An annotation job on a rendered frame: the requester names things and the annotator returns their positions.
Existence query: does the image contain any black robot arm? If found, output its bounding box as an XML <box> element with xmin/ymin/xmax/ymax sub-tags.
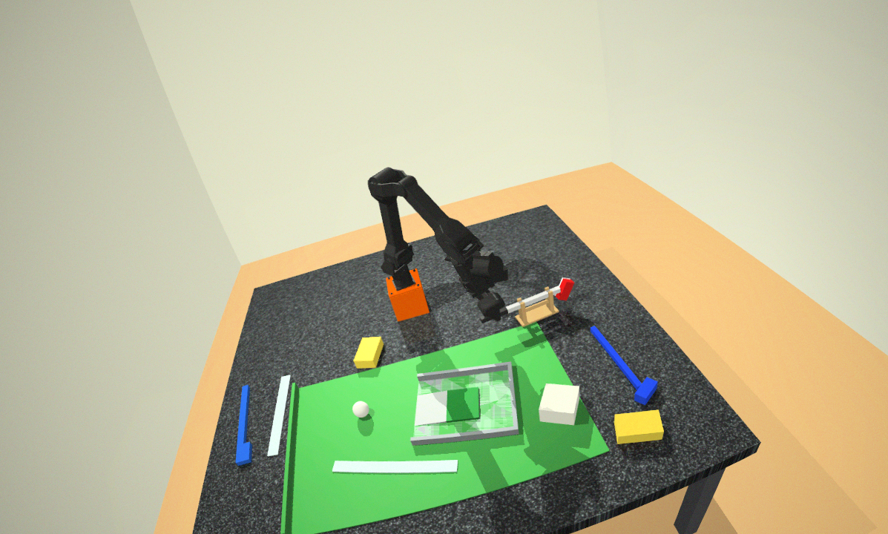
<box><xmin>367</xmin><ymin>167</ymin><xmax>508</xmax><ymax>291</ymax></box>

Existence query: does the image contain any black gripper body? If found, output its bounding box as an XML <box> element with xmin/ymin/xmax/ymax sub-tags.
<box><xmin>459</xmin><ymin>276</ymin><xmax>505</xmax><ymax>317</ymax></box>

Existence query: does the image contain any green flat mat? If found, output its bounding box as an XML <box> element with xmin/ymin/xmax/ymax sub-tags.
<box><xmin>290</xmin><ymin>322</ymin><xmax>610</xmax><ymax>534</ymax></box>

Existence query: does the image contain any yellow rectangular block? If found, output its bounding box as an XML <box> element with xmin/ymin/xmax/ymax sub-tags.
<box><xmin>614</xmin><ymin>410</ymin><xmax>664</xmax><ymax>444</ymax></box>
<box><xmin>354</xmin><ymin>337</ymin><xmax>383</xmax><ymax>369</ymax></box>

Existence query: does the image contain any white flat bar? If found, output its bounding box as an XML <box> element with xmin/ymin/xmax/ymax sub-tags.
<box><xmin>332</xmin><ymin>460</ymin><xmax>458</xmax><ymax>473</ymax></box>
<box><xmin>268</xmin><ymin>375</ymin><xmax>290</xmax><ymax>457</ymax></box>

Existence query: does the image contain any white golf ball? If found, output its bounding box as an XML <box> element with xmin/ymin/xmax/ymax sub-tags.
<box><xmin>352</xmin><ymin>401</ymin><xmax>369</xmax><ymax>418</ymax></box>

